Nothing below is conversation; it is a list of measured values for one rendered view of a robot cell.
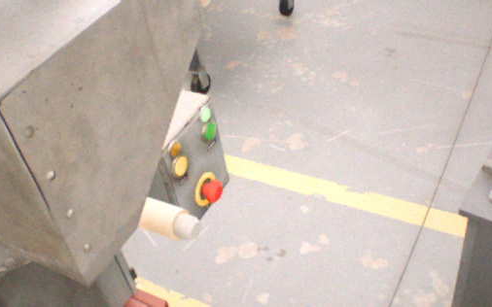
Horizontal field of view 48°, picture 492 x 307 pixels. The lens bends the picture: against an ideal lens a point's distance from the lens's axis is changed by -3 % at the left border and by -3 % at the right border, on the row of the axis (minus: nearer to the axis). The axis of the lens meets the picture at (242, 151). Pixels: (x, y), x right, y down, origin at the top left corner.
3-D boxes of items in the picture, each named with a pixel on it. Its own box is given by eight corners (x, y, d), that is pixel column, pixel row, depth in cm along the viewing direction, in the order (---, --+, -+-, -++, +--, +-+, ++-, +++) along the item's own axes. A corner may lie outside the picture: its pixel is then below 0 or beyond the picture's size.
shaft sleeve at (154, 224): (61, 190, 66) (40, 195, 63) (62, 164, 65) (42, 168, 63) (188, 236, 58) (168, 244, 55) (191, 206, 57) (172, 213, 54)
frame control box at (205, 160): (77, 244, 110) (25, 143, 93) (140, 172, 123) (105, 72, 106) (180, 286, 99) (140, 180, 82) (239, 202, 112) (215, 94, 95)
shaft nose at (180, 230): (186, 233, 57) (171, 239, 55) (189, 211, 57) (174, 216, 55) (202, 239, 57) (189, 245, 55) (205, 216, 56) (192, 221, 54)
